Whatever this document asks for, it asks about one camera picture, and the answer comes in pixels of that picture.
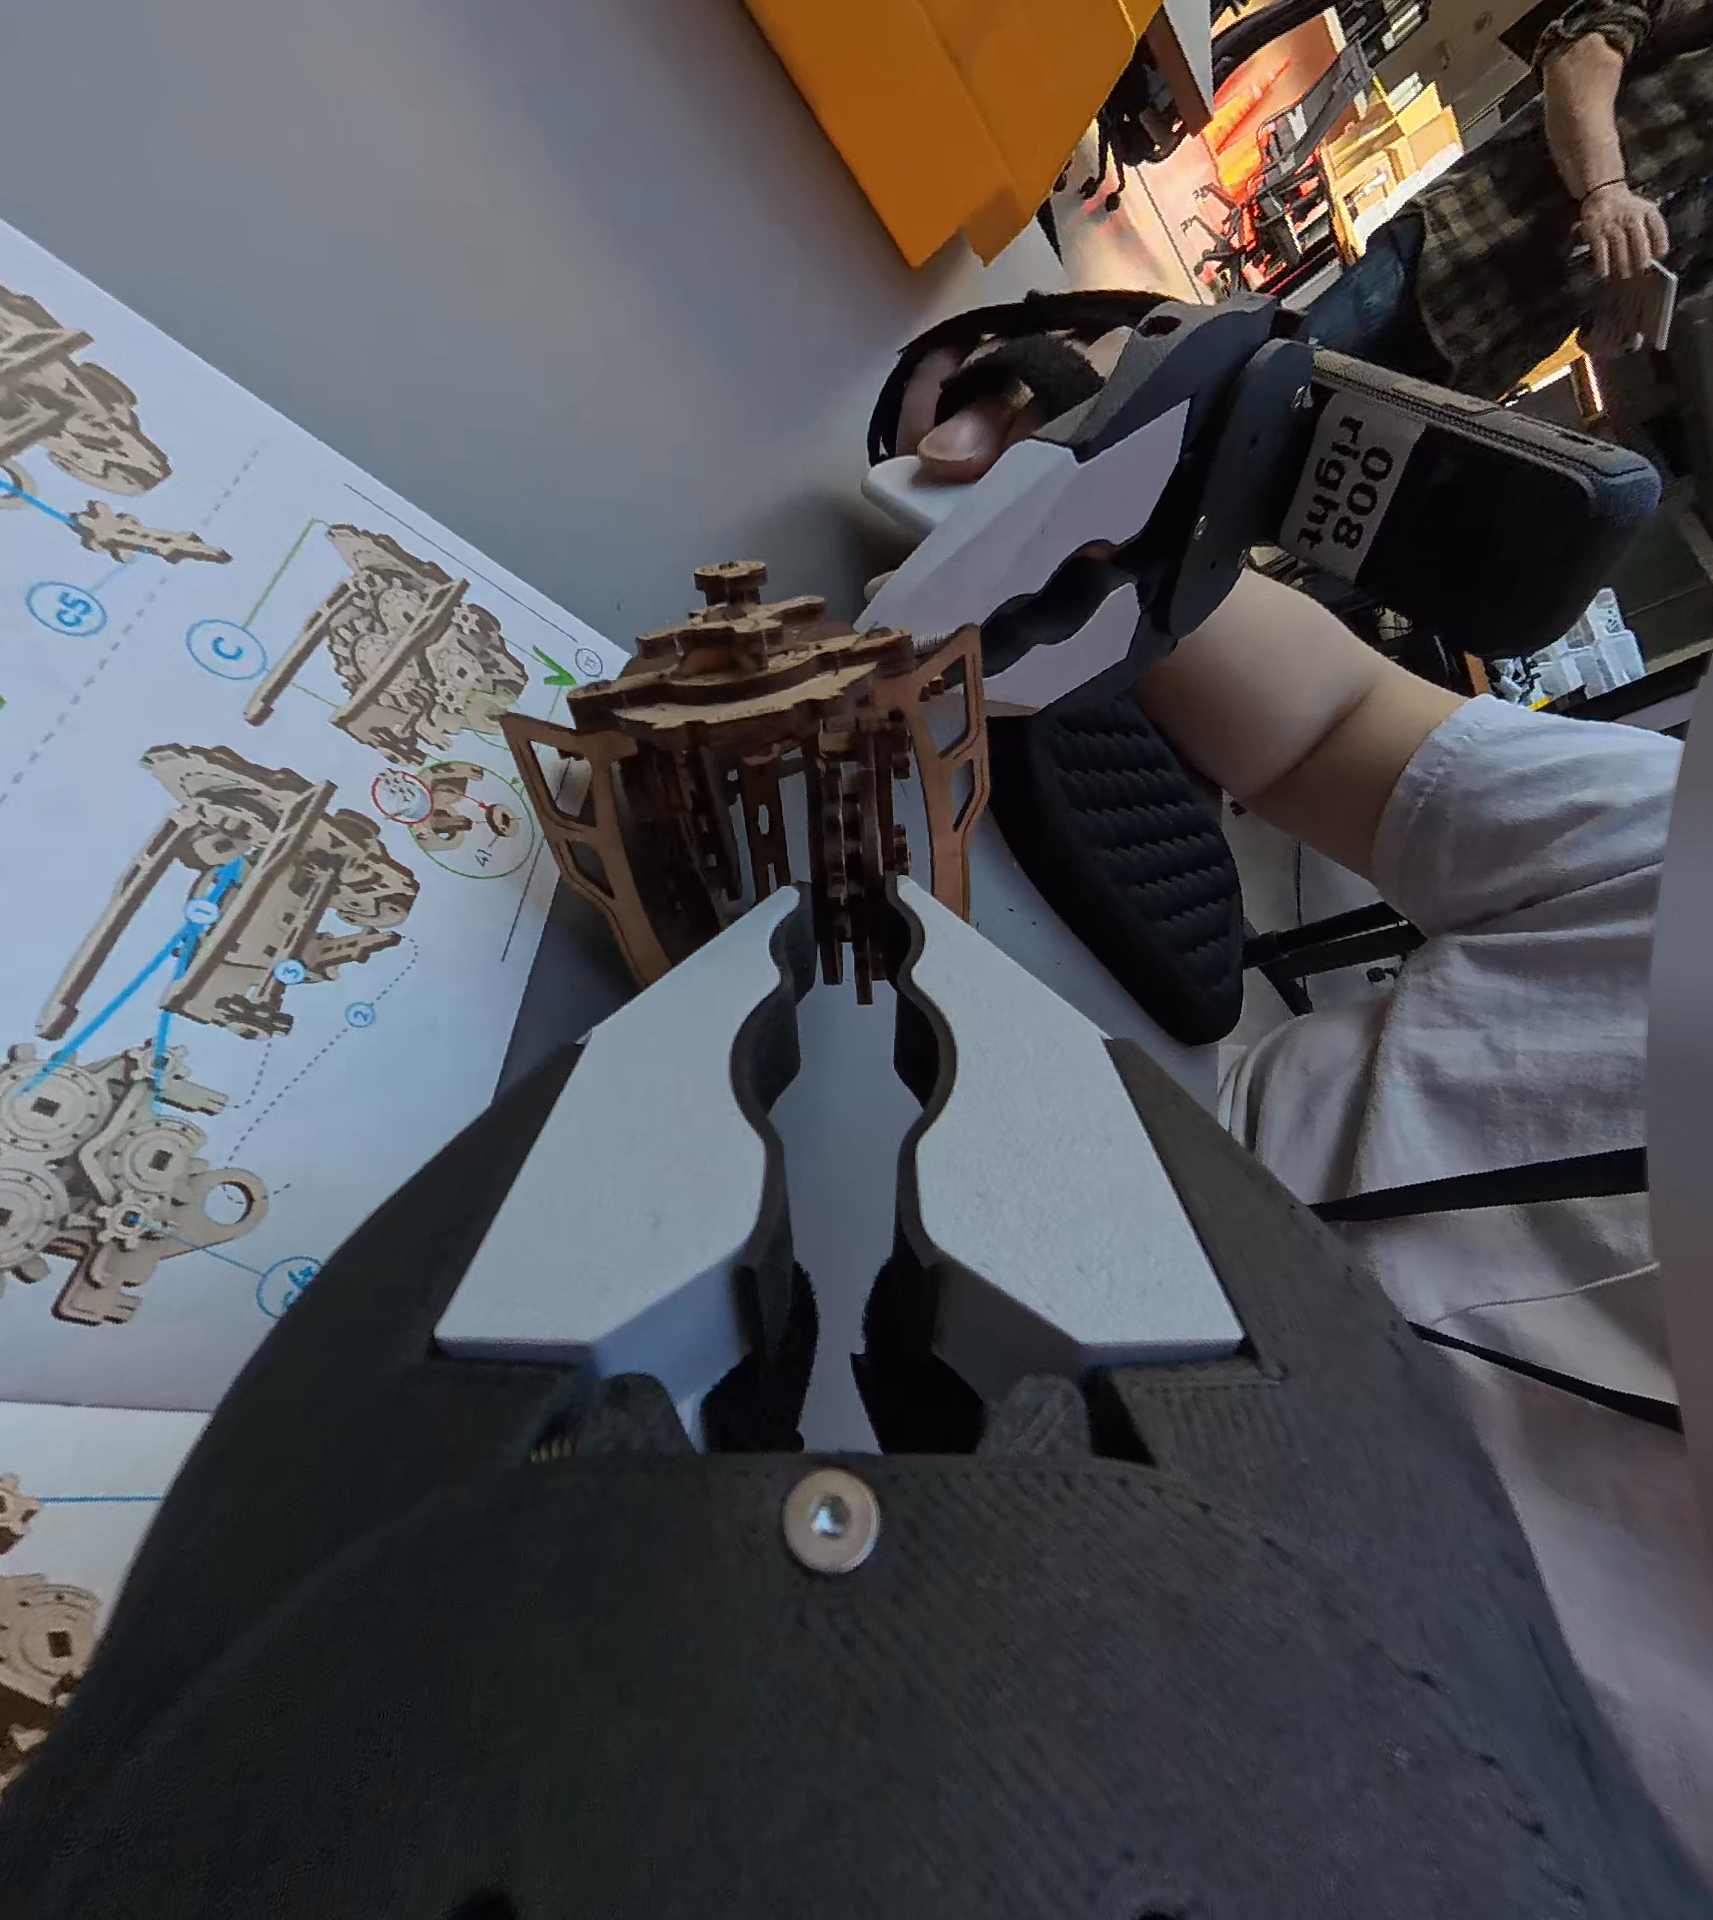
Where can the wooden gear model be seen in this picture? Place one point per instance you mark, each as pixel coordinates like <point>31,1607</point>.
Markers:
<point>736,674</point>

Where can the black honeycomb cushion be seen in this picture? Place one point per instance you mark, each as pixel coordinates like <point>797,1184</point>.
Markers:
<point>1128,870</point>

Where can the yellow box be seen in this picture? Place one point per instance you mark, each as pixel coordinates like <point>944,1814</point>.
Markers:
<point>918,105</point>

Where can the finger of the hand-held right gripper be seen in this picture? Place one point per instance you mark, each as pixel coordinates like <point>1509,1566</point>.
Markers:
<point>1038,511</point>
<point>1081,644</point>

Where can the person's right hand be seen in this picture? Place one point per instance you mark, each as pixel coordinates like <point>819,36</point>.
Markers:
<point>970,435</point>

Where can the assembly instruction booklet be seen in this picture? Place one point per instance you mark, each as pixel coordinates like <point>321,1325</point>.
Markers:
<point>77,841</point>

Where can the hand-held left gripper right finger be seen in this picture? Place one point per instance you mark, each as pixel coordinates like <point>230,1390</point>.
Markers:
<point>1081,1200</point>

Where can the white notepad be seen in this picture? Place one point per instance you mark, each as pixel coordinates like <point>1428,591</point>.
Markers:
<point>1664,308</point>

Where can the person's right forearm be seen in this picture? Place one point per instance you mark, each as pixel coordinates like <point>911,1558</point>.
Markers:
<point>1292,750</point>

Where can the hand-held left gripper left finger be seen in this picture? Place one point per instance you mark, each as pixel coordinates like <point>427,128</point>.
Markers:
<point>600,1200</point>

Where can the black office chair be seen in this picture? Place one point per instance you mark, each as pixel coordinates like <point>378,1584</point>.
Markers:
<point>1149,90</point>

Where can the person's white shirt torso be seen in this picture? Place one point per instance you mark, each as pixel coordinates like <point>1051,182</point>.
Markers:
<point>1472,1050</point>

